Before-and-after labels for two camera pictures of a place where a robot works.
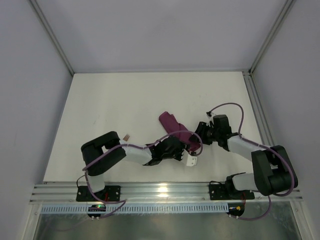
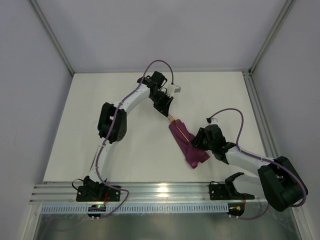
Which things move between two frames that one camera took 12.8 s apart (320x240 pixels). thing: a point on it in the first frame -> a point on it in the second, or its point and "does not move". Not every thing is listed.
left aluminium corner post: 53,36 does not move
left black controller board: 96,208 does not move
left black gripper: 175,147 -> 162,100
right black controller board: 236,209 does not move
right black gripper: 203,130 -> 200,139
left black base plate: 109,192 does not move
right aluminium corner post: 272,37 does not move
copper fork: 126,137 -> 171,119
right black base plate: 219,192 does not move
